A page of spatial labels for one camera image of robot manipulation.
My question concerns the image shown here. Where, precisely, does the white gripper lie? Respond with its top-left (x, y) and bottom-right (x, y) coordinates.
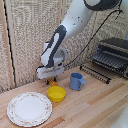
top-left (36, 64), bottom-right (66, 86)

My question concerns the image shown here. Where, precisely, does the open toaster oven door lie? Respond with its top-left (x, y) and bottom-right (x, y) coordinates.
top-left (79, 62), bottom-right (112, 85)

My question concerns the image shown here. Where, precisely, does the yellow plastic bowl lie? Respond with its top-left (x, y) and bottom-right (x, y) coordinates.
top-left (47, 85), bottom-right (67, 103)

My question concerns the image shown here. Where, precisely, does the blue plastic mug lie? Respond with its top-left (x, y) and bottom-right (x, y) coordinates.
top-left (69, 72), bottom-right (86, 92)

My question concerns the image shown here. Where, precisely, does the white floral-rim plate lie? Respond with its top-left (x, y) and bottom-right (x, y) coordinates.
top-left (6, 91), bottom-right (54, 128)

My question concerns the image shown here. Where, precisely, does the black dish rack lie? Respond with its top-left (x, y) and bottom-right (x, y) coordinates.
top-left (89, 36), bottom-right (128, 80)

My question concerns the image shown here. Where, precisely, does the wide wooden screen post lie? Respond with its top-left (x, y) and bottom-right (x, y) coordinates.
top-left (0, 0), bottom-right (16, 90)

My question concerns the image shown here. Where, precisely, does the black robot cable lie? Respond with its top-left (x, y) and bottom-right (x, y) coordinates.
top-left (64, 9), bottom-right (124, 68)

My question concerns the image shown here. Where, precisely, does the narrow wooden screen post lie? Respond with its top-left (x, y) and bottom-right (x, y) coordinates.
top-left (52, 0), bottom-right (66, 76)

